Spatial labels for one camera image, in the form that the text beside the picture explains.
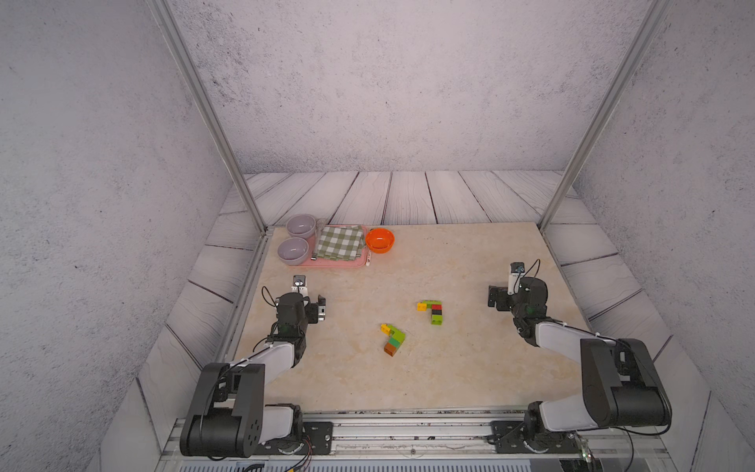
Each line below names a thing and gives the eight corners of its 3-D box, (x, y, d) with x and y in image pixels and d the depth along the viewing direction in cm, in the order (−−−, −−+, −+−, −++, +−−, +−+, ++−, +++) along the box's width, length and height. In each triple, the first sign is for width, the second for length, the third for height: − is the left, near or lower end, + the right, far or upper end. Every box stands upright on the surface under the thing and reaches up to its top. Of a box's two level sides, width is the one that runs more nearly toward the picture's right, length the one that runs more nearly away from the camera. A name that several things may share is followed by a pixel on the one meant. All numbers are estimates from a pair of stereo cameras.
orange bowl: (366, 254, 114) (365, 245, 110) (367, 237, 120) (366, 228, 116) (394, 254, 114) (394, 245, 110) (394, 237, 120) (394, 228, 116)
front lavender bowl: (279, 268, 110) (274, 256, 105) (285, 249, 117) (280, 237, 111) (308, 268, 110) (304, 256, 105) (312, 249, 116) (309, 237, 111)
